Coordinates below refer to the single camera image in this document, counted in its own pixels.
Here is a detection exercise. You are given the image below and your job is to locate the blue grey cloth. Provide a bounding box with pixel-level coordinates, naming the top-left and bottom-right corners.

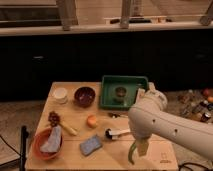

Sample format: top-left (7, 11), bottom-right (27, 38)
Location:
top-left (40, 126), bottom-right (61, 153)

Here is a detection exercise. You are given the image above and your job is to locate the brown yellow toy utensil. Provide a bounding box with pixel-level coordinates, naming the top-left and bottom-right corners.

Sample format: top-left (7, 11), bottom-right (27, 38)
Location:
top-left (48, 111), bottom-right (77, 136)

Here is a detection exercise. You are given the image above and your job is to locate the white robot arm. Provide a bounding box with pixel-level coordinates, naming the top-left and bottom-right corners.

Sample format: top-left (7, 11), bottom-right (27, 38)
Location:
top-left (128, 90), bottom-right (213, 161)

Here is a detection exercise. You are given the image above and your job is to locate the white cup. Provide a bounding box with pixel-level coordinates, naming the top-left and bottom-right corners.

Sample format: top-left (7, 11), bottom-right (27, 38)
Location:
top-left (52, 87), bottom-right (68, 104)

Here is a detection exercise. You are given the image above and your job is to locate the black white handled tool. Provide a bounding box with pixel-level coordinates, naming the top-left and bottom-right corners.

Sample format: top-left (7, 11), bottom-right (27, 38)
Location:
top-left (105, 129), bottom-right (130, 140)

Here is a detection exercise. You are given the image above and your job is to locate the orange fruit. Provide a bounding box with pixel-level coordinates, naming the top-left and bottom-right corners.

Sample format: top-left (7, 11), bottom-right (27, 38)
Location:
top-left (86, 115), bottom-right (98, 128)

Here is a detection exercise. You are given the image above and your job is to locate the green chili pepper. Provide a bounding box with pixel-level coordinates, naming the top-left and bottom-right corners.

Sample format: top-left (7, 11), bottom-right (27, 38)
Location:
top-left (128, 141), bottom-right (137, 165)

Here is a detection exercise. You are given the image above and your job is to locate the orange bowl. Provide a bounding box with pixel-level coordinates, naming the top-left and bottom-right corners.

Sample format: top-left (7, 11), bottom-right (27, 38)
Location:
top-left (32, 128), bottom-right (63, 160)

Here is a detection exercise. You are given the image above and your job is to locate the green can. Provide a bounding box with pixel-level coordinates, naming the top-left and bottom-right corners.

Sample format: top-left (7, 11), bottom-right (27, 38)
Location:
top-left (114, 87), bottom-right (127, 103)

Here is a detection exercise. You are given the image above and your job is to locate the purple bowl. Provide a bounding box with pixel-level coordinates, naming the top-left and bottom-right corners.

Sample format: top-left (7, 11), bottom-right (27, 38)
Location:
top-left (74, 87), bottom-right (96, 108)

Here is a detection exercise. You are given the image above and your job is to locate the blue sponge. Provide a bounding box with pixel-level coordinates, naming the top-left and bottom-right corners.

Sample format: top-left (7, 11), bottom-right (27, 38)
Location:
top-left (80, 135), bottom-right (102, 156)

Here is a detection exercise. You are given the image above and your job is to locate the green plastic tray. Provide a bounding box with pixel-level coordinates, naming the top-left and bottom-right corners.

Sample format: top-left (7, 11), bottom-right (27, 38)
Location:
top-left (99, 75), bottom-right (149, 110)

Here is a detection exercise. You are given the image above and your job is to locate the metal spoon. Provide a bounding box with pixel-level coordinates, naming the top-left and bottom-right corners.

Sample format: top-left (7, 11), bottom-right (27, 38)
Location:
top-left (108, 112), bottom-right (128, 118)

